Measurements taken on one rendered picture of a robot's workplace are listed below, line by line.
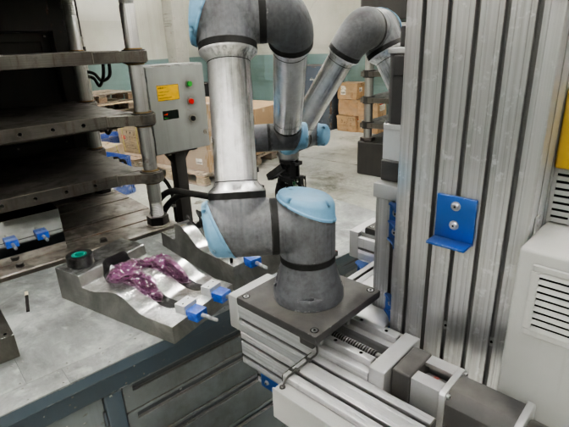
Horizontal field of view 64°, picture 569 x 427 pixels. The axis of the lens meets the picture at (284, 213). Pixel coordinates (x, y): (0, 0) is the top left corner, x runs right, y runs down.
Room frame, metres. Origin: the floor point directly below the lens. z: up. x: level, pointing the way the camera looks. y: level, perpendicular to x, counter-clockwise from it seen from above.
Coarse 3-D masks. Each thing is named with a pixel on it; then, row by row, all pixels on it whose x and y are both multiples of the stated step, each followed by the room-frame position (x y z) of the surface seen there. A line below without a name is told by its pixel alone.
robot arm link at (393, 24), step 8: (384, 8) 1.43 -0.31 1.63; (384, 16) 1.36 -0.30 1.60; (392, 16) 1.41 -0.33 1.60; (392, 24) 1.39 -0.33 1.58; (400, 24) 1.44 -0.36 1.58; (392, 32) 1.38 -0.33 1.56; (400, 32) 1.40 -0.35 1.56; (384, 40) 1.37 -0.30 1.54; (392, 40) 1.37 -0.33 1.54; (400, 40) 1.38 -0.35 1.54; (376, 48) 1.38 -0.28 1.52; (384, 48) 1.37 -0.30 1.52; (368, 56) 1.41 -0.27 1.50; (376, 56) 1.38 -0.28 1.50; (384, 56) 1.38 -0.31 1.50; (376, 64) 1.41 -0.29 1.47; (384, 64) 1.38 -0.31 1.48; (384, 72) 1.38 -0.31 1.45; (384, 80) 1.39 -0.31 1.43
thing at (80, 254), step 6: (72, 252) 1.32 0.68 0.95; (78, 252) 1.32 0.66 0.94; (84, 252) 1.31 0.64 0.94; (90, 252) 1.31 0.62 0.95; (66, 258) 1.28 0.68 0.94; (72, 258) 1.27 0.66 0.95; (78, 258) 1.27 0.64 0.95; (84, 258) 1.27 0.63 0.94; (90, 258) 1.29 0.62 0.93; (72, 264) 1.26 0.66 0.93; (78, 264) 1.27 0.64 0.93; (84, 264) 1.27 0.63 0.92; (90, 264) 1.29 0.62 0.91
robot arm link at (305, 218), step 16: (288, 192) 0.85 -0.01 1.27; (304, 192) 0.86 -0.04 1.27; (320, 192) 0.87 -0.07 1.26; (272, 208) 0.82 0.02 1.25; (288, 208) 0.81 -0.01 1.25; (304, 208) 0.80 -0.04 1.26; (320, 208) 0.80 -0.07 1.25; (272, 224) 0.80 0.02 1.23; (288, 224) 0.80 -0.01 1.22; (304, 224) 0.80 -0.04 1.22; (320, 224) 0.80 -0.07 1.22; (288, 240) 0.80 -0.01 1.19; (304, 240) 0.80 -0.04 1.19; (320, 240) 0.80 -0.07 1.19; (288, 256) 0.81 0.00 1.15; (304, 256) 0.80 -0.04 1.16; (320, 256) 0.80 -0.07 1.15
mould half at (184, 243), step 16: (176, 224) 1.56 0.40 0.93; (192, 224) 1.55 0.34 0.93; (176, 240) 1.57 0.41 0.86; (192, 240) 1.48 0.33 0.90; (192, 256) 1.48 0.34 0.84; (208, 256) 1.39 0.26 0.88; (272, 256) 1.39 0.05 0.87; (208, 272) 1.40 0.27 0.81; (224, 272) 1.32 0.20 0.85; (240, 272) 1.30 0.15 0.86; (256, 272) 1.34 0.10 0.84; (272, 272) 1.39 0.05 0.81
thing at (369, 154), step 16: (368, 0) 5.28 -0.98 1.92; (384, 0) 5.16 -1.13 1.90; (400, 0) 5.05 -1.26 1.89; (400, 16) 5.04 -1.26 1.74; (368, 64) 5.32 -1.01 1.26; (368, 80) 5.32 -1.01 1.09; (368, 96) 5.32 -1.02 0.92; (384, 96) 5.41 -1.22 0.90; (368, 112) 5.32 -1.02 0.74; (368, 128) 5.30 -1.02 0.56; (368, 144) 5.25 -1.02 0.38; (368, 160) 5.24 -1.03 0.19
